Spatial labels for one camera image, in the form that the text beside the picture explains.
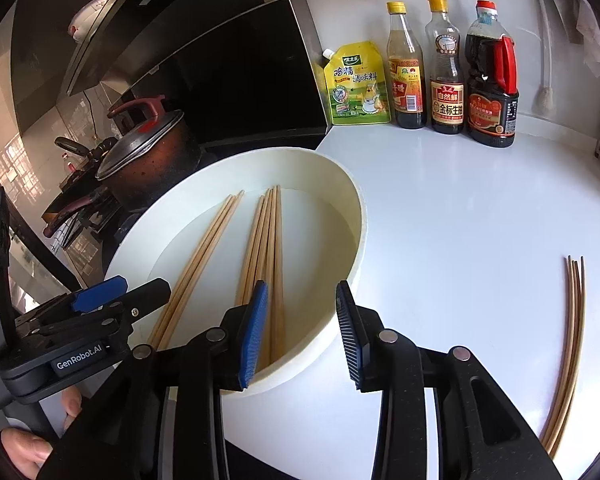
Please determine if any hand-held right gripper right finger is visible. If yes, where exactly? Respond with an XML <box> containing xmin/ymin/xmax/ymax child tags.
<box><xmin>335</xmin><ymin>280</ymin><xmax>563</xmax><ymax>480</ymax></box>

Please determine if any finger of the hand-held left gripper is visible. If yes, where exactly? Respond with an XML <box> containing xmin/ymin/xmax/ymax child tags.
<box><xmin>27</xmin><ymin>280</ymin><xmax>172</xmax><ymax>339</ymax></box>
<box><xmin>14</xmin><ymin>280</ymin><xmax>129</xmax><ymax>334</ymax></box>

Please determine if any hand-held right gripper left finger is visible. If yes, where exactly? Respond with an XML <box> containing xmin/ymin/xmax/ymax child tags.
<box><xmin>40</xmin><ymin>280</ymin><xmax>270</xmax><ymax>480</ymax></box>

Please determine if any row of wooden chopsticks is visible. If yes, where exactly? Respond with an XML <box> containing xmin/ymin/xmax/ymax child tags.
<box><xmin>147</xmin><ymin>185</ymin><xmax>287</xmax><ymax>368</ymax></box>

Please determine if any white round basin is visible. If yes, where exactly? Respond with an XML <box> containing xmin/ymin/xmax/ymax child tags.
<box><xmin>102</xmin><ymin>146</ymin><xmax>368</xmax><ymax>398</ymax></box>

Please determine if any wooden chopstick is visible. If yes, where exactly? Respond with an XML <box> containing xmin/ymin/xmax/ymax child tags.
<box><xmin>542</xmin><ymin>260</ymin><xmax>579</xmax><ymax>453</ymax></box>
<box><xmin>549</xmin><ymin>255</ymin><xmax>587</xmax><ymax>460</ymax></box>
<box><xmin>545</xmin><ymin>258</ymin><xmax>583</xmax><ymax>456</ymax></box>
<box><xmin>539</xmin><ymin>255</ymin><xmax>576</xmax><ymax>448</ymax></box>

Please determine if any person's left hand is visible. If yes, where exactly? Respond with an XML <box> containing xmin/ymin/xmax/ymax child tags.
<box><xmin>0</xmin><ymin>387</ymin><xmax>83</xmax><ymax>480</ymax></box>

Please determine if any dark brown cooking pot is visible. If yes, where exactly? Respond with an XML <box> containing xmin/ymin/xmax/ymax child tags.
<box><xmin>100</xmin><ymin>115</ymin><xmax>201</xmax><ymax>211</ymax></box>

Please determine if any black frying pan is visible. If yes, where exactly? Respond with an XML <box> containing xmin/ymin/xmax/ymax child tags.
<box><xmin>55</xmin><ymin>136</ymin><xmax>121</xmax><ymax>171</ymax></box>

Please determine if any black range hood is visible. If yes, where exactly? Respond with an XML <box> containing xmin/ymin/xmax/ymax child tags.
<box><xmin>10</xmin><ymin>0</ymin><xmax>328</xmax><ymax>151</ymax></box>

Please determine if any yellow seasoning pouch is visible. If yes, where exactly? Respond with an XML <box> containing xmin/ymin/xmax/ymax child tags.
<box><xmin>321</xmin><ymin>41</ymin><xmax>392</xmax><ymax>126</ymax></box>

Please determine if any clear soy bottle yellow cap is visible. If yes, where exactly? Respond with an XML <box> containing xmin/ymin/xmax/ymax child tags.
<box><xmin>425</xmin><ymin>0</ymin><xmax>467</xmax><ymax>135</ymax></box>

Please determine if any amber vinegar bottle yellow cap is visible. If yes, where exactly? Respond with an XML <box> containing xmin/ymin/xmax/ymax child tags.
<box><xmin>385</xmin><ymin>1</ymin><xmax>427</xmax><ymax>130</ymax></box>

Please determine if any white plastic container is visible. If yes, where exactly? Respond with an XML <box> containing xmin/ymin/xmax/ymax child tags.
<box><xmin>69</xmin><ymin>0</ymin><xmax>112</xmax><ymax>37</ymax></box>

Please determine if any white dish brush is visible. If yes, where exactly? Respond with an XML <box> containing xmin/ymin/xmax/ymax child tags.
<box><xmin>534</xmin><ymin>0</ymin><xmax>557</xmax><ymax>116</ymax></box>

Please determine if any beige rag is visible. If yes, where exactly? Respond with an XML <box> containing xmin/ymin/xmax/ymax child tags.
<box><xmin>550</xmin><ymin>0</ymin><xmax>600</xmax><ymax>78</ymax></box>

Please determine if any grey pot lid red handle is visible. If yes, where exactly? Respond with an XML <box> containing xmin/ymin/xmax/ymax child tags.
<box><xmin>95</xmin><ymin>95</ymin><xmax>186</xmax><ymax>181</ymax></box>

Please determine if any large soy bottle red handle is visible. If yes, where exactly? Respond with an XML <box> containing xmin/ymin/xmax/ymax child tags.
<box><xmin>465</xmin><ymin>0</ymin><xmax>521</xmax><ymax>148</ymax></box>

